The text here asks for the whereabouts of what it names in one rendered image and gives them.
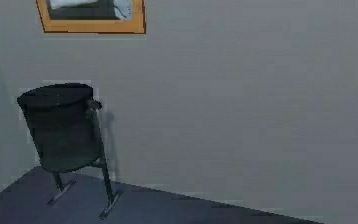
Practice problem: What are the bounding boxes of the orange framed wall picture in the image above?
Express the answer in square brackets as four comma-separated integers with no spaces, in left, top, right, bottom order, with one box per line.
[35,0,147,35]

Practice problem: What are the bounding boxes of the black trash can on stand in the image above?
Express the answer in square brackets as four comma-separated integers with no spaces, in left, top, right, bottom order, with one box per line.
[16,82,124,221]

